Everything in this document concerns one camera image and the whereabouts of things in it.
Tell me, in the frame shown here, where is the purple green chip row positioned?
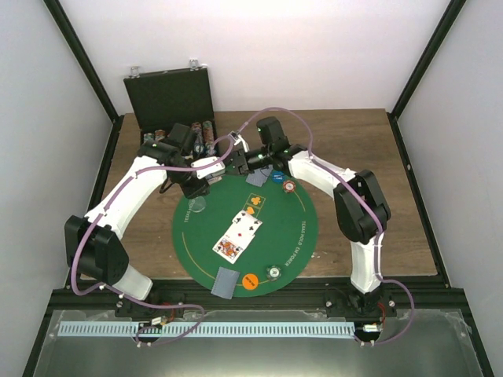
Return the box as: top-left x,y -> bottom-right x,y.
191,122 -> 203,138

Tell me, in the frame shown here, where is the leftmost multicolour chip row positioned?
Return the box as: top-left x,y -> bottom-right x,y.
143,133 -> 155,143

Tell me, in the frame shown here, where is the blue patterned card deck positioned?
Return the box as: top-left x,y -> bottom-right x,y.
207,176 -> 222,185

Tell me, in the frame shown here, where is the round green poker mat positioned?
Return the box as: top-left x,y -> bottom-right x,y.
172,175 -> 318,298

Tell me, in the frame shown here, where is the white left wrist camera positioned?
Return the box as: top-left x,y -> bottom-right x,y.
190,156 -> 226,179

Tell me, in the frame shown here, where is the black enclosure frame post right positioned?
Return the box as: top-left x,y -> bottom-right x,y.
391,0 -> 468,119

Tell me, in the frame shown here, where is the black enclosure frame post left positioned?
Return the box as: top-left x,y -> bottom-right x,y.
42,0 -> 121,123

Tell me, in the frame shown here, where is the brown green chip row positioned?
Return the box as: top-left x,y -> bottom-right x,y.
202,120 -> 216,156

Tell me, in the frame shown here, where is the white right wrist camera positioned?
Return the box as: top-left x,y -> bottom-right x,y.
228,131 -> 249,152

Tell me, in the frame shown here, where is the face-up black clubs card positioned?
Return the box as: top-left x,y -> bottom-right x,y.
232,210 -> 262,234

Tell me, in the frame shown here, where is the face-up queen card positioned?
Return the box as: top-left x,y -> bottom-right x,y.
212,236 -> 244,264

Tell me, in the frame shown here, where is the dealt card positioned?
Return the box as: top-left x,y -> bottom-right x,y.
211,267 -> 240,299
245,166 -> 273,187

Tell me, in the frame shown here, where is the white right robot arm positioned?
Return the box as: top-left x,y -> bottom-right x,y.
226,117 -> 391,317

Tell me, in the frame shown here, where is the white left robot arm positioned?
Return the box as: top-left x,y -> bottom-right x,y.
64,123 -> 231,317

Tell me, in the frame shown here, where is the face-up red ace card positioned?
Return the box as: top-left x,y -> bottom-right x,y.
226,224 -> 255,248

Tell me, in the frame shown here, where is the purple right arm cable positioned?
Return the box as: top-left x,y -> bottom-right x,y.
235,107 -> 417,346

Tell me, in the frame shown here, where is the clear acrylic dealer button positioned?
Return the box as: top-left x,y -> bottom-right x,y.
189,196 -> 207,213

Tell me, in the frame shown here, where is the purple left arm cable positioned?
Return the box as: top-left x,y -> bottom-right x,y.
69,135 -> 233,348

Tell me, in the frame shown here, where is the blue round button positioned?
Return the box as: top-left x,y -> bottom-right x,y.
271,172 -> 285,183

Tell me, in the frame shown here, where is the black poker set case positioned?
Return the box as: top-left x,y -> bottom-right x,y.
123,66 -> 217,157

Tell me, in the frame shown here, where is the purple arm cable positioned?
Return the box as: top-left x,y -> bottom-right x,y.
69,135 -> 233,348
235,107 -> 417,346

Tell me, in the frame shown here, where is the orange small blind button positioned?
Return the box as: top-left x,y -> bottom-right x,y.
241,273 -> 259,291

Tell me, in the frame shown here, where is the light blue slotted ruler strip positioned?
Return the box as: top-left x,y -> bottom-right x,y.
57,321 -> 355,339

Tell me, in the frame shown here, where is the black enclosure frame post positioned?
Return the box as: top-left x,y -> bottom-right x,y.
42,0 -> 121,123
391,0 -> 468,119

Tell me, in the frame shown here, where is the orange blue chip row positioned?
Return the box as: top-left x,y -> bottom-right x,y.
154,130 -> 166,141

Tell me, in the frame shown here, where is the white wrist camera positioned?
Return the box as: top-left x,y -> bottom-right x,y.
190,156 -> 226,179
228,131 -> 249,152

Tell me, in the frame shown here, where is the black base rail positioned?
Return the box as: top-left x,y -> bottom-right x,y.
48,276 -> 471,320

